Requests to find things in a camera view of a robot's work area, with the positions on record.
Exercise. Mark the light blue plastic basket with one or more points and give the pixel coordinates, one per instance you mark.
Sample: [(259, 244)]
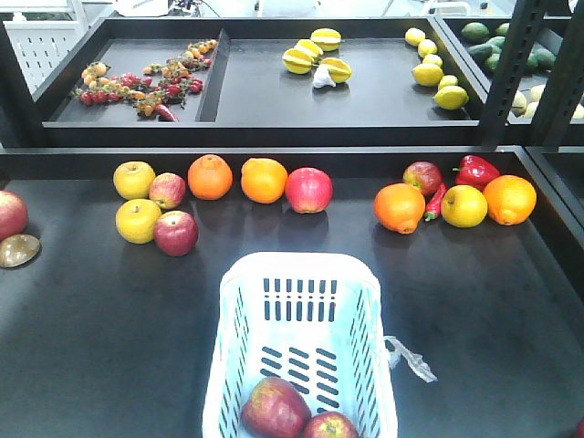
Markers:
[(313, 319)]

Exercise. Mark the dark red apple front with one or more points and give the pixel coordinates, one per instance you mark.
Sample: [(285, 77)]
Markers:
[(275, 409)]

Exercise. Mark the red apple back row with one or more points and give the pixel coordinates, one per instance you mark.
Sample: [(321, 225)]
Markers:
[(308, 190)]

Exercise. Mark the orange row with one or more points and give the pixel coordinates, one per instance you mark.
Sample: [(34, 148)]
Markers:
[(209, 177), (263, 180)]

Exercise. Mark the orange back row left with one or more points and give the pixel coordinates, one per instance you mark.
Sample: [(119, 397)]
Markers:
[(209, 177)]

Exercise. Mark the small red yellow apple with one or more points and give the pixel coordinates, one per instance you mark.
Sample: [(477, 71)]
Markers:
[(167, 190)]

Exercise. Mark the dark red yellow apple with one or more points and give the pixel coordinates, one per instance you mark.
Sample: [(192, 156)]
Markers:
[(424, 176)]

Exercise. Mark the red chilli pepper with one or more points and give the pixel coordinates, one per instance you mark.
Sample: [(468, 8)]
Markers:
[(433, 208)]

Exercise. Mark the white garlic bulb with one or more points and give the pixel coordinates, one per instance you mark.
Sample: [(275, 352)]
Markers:
[(322, 78)]

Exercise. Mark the yellow green apple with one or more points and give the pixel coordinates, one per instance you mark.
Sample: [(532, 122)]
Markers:
[(132, 180)]

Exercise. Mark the clear plastic wrap strip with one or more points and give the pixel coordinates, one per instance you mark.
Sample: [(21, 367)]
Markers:
[(396, 352)]

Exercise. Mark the red chilli upper tray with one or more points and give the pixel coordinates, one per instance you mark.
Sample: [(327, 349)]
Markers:
[(164, 113)]

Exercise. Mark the cherry tomato vine cluster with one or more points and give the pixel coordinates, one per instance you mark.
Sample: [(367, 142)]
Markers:
[(168, 83)]

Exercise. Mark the yellow starfruit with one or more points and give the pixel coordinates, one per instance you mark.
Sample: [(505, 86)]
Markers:
[(327, 39)]

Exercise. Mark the red bell pepper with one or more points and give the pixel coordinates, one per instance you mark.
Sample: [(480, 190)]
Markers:
[(475, 171)]

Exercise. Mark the orange right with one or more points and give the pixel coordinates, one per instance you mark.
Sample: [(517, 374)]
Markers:
[(510, 199)]

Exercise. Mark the brown mushroom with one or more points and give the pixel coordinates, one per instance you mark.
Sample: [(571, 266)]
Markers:
[(17, 250)]

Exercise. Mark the red apple far corner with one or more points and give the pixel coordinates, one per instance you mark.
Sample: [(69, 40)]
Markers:
[(14, 214)]

